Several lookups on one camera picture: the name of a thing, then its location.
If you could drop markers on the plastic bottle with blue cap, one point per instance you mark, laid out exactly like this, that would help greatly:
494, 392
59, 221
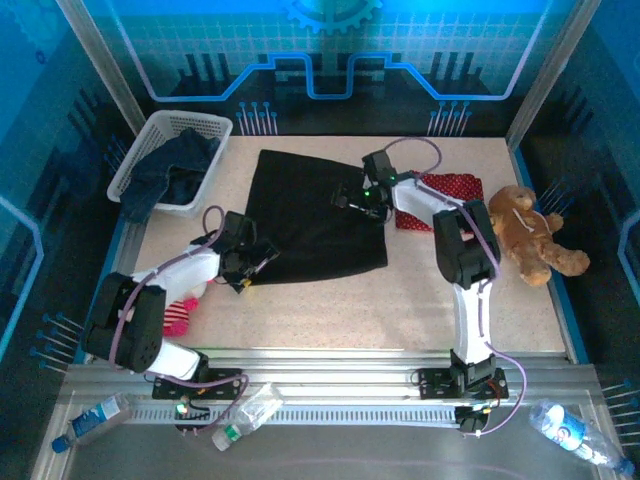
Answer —
92, 420

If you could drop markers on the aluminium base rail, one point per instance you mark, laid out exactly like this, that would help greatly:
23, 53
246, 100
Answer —
330, 372

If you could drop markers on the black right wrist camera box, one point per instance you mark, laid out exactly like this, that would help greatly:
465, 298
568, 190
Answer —
378, 167

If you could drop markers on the white plastic laundry basket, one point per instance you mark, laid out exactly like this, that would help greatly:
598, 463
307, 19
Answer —
165, 122

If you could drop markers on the dark blue jeans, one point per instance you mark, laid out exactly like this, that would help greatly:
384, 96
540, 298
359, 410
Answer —
150, 175

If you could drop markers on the black skirt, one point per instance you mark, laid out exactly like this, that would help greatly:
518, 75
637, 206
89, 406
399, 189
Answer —
300, 225

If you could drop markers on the aluminium frame post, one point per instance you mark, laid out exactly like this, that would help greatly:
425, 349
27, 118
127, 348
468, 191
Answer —
545, 70
105, 65

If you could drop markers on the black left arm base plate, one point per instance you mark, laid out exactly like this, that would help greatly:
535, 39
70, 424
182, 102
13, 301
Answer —
227, 382

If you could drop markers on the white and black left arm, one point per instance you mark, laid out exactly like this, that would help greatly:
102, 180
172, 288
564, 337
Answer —
185, 265

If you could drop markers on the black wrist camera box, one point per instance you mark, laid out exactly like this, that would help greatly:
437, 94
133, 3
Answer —
378, 167
239, 226

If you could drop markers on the brown teddy bear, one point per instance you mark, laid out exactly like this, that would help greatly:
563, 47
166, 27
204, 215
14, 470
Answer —
537, 235

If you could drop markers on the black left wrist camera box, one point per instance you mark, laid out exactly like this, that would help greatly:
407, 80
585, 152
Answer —
239, 226

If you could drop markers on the black control box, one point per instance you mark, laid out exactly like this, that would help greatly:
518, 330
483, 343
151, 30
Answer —
472, 420
192, 417

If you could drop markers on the clear bottle with green cap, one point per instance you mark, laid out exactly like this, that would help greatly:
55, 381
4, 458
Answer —
250, 412

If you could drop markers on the red polka dot skirt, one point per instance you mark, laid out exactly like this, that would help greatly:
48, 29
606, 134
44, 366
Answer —
455, 186

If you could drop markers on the large bottle with blue label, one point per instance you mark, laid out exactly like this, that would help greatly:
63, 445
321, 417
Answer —
565, 427

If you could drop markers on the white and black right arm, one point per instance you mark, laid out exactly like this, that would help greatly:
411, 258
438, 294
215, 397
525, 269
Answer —
470, 325

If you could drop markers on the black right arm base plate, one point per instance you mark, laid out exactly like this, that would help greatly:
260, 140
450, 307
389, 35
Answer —
432, 382

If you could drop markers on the pink striped plush doll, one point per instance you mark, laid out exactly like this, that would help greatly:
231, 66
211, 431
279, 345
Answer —
176, 320

